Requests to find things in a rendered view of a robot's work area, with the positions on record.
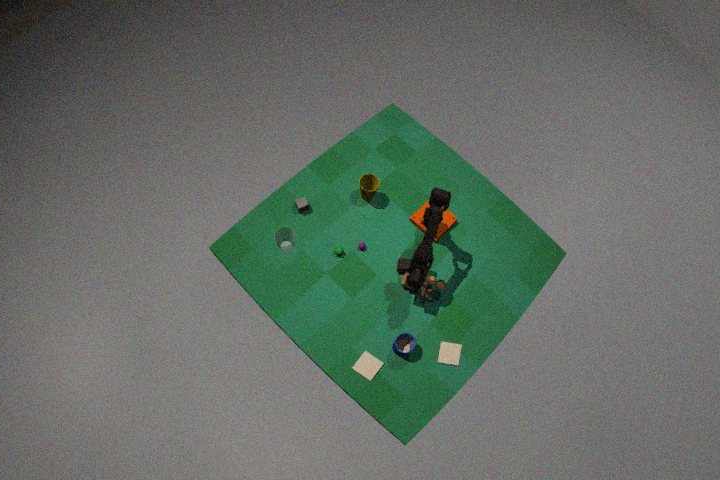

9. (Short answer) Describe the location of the yellow cup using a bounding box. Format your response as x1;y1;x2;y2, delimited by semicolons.
359;174;380;200

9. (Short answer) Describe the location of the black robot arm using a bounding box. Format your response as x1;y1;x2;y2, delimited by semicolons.
397;187;451;288

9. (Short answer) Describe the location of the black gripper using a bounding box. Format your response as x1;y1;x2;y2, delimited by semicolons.
403;277;419;293

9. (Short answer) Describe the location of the beige flat square tile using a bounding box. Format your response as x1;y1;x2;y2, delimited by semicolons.
437;341;462;366
351;351;384;381

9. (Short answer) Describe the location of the blue mug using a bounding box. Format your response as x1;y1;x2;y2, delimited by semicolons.
393;333;416;356

